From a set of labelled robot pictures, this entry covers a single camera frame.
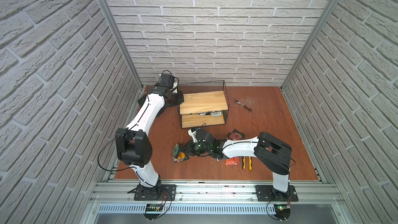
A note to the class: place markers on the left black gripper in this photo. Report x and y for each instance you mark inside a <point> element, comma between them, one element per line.
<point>178,98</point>

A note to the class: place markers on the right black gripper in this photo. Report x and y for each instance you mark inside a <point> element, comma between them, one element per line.
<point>190,150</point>

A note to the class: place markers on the orange tea bag shelf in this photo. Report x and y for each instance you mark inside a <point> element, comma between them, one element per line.
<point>180,157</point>

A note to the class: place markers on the red tea bag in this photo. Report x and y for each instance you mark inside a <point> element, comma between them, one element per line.
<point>232,161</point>
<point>236,135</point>

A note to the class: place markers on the silver tea bag shelf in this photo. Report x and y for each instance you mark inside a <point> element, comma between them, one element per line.
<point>216,114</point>

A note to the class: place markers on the green label tea bag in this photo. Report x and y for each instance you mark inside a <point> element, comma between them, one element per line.
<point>176,152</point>

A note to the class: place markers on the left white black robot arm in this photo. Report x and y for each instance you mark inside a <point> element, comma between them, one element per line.
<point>132,142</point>

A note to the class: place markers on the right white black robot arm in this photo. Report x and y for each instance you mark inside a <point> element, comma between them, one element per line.
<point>275,154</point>

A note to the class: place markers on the black plastic tool case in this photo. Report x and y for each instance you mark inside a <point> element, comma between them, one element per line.
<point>142,100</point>

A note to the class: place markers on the yellow black combination pliers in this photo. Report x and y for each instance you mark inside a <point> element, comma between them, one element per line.
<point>247,163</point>

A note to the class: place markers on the red black ratchet wrench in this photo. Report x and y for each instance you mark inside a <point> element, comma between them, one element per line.
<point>242,104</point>

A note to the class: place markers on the left controller board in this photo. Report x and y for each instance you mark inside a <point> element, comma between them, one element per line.
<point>153,211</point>

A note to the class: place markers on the controller board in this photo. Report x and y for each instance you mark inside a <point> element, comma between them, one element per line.
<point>153,211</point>
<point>282,212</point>

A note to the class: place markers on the right controller board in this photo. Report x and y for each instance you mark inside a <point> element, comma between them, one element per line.
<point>282,212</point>

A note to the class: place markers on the black wire wooden shelf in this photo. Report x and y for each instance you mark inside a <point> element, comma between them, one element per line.
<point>202,97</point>

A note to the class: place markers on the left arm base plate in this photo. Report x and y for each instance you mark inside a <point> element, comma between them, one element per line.
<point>157,193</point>

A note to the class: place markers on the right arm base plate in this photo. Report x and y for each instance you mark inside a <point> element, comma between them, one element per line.
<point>266,193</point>

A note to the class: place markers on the aluminium front rail frame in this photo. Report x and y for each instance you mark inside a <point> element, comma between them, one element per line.
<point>211,197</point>

